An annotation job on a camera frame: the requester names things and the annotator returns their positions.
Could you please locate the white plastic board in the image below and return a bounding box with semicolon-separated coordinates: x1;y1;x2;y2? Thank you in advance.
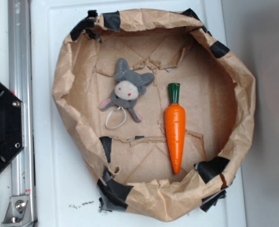
30;0;246;227

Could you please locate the brown paper bag tray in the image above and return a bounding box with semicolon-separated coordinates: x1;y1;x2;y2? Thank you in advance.
52;9;256;222

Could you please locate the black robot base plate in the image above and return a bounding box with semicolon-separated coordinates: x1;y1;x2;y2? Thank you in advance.
0;83;24;174

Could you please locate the orange plastic carrot toy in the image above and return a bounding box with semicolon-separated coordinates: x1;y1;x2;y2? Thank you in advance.
165;83;186;174

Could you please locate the aluminum extrusion rail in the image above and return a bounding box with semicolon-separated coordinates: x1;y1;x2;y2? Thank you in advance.
8;0;37;227

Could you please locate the metal corner bracket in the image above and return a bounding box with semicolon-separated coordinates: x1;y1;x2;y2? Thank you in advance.
1;195;34;227

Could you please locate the gray plush bunny toy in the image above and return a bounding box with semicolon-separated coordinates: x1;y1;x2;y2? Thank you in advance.
98;58;155;129

